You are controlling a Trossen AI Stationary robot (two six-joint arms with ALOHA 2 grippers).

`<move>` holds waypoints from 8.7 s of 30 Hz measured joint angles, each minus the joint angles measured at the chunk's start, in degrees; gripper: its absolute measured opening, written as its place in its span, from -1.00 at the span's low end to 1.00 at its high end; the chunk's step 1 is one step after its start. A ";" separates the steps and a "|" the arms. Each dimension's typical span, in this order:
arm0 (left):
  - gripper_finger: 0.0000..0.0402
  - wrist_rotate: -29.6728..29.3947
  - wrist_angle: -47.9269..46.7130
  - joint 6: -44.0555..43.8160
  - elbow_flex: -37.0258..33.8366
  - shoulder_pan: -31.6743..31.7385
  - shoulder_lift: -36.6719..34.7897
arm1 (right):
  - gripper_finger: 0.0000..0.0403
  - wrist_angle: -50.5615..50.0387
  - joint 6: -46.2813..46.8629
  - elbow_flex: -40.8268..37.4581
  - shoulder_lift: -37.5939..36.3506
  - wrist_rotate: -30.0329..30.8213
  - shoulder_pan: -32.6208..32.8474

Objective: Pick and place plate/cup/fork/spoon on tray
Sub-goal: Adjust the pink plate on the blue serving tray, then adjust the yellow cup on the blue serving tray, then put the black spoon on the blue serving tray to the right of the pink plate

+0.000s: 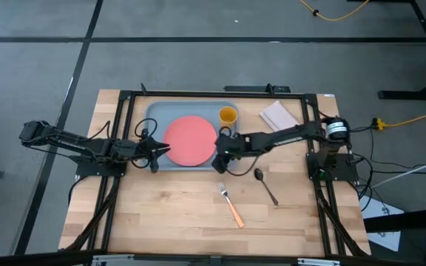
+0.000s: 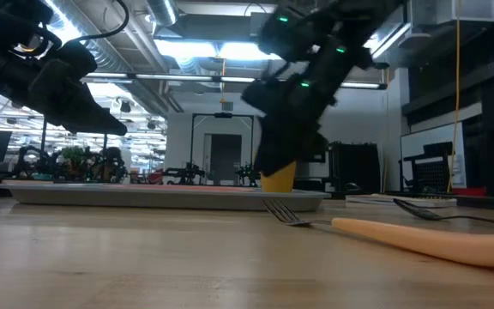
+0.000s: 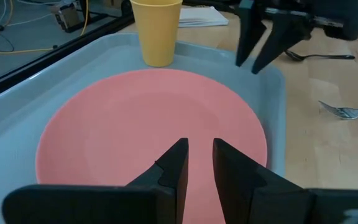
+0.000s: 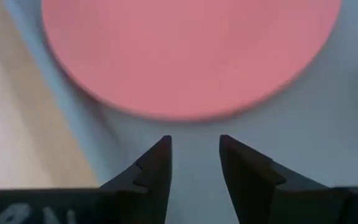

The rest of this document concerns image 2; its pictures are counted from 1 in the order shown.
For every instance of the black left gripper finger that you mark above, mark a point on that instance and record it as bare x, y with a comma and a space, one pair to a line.
80, 107
79, 58

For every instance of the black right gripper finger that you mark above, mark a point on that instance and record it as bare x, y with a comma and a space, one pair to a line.
313, 143
277, 146

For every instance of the yellow plastic cup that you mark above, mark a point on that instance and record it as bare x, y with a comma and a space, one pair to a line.
279, 181

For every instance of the black background robot arm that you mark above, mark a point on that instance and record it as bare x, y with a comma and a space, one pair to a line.
247, 173
184, 173

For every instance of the grey serving tray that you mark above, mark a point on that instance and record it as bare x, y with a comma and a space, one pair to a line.
165, 198

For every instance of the dark metal spoon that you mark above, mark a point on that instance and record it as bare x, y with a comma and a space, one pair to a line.
418, 210

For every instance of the black monitor on stand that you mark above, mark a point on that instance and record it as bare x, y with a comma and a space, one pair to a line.
321, 150

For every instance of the black cabinet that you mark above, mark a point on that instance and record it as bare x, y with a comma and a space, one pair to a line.
354, 167

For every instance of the green potted plant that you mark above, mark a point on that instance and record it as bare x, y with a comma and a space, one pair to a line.
72, 155

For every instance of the white board panel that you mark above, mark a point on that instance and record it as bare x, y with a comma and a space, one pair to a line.
414, 141

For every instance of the long ceiling light bar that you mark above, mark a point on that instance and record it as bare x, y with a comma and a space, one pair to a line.
178, 77

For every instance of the black mesh cart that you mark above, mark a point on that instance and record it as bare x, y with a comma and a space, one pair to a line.
429, 171

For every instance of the red box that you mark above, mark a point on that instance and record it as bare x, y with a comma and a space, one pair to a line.
469, 192

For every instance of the black metal rig frame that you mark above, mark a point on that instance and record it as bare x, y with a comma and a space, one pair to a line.
43, 137
222, 116

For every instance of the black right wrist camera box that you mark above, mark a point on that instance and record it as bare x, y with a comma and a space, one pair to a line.
287, 32

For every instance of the silver ceiling duct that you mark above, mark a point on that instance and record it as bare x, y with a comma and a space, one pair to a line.
162, 10

